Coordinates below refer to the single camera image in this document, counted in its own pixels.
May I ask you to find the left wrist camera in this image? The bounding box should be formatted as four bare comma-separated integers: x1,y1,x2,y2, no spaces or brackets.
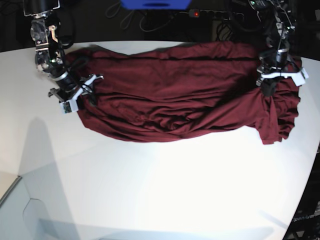
291,67,309,87

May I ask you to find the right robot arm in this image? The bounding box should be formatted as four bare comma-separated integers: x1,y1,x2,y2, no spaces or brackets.
22,0,103,114

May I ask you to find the dark red t-shirt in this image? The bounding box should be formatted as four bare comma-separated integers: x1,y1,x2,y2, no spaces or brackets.
66,41,300,145

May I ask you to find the black power strip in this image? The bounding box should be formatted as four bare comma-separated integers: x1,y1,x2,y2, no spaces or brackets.
188,9,231,21

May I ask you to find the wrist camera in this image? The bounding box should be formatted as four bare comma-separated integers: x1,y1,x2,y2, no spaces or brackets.
291,67,309,87
59,99,79,114

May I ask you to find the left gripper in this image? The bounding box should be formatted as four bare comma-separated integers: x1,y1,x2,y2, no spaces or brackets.
256,48,303,97

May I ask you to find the blue box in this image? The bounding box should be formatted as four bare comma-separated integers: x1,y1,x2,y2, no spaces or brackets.
120,0,191,10

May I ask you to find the white cable loop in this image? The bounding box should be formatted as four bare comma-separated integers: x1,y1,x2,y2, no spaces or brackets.
120,9,178,32

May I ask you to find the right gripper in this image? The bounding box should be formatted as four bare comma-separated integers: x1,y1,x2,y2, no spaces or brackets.
47,72,104,111

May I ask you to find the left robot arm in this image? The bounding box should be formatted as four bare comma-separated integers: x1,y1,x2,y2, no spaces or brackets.
224,0,309,97

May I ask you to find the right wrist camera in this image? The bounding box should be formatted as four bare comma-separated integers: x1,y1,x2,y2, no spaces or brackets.
59,99,79,114

